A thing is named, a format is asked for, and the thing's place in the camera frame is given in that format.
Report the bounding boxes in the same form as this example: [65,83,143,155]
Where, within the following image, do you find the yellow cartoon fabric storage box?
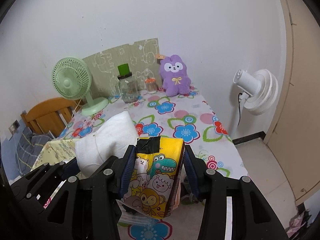
[31,139,79,170]

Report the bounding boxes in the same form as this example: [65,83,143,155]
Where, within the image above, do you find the yellow cartoon animal pouch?
[121,137,185,219]

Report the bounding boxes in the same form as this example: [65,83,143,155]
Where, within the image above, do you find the white towel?
[75,111,138,178]

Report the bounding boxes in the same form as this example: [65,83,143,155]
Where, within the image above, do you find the blue plaid bedding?
[16,127,54,176]

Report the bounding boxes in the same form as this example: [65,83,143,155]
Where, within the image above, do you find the wooden chair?
[21,98,84,137]

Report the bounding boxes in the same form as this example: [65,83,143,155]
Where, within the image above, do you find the beige door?
[264,0,319,205]

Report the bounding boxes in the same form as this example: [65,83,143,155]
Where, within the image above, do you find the floral tablecloth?
[42,86,250,240]

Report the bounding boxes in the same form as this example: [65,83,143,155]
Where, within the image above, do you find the green desk fan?
[52,57,108,116]

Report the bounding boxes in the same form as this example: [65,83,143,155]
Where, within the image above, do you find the glass jar green lid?
[116,63,139,103]

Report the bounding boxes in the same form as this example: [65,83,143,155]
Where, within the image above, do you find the white standing fan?
[228,68,279,140]

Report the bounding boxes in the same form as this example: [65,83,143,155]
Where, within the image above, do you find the toothpick jar orange lid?
[144,77,158,94]

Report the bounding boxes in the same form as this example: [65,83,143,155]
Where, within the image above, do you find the purple plush toy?
[159,55,191,97]

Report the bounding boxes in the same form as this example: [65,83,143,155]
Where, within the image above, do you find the wall power socket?
[9,120,20,134]

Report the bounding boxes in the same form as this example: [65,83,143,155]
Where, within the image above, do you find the white fan power cable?
[236,91,245,127]

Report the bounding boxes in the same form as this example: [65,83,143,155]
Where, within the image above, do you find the green patterned wall board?
[83,38,162,98]

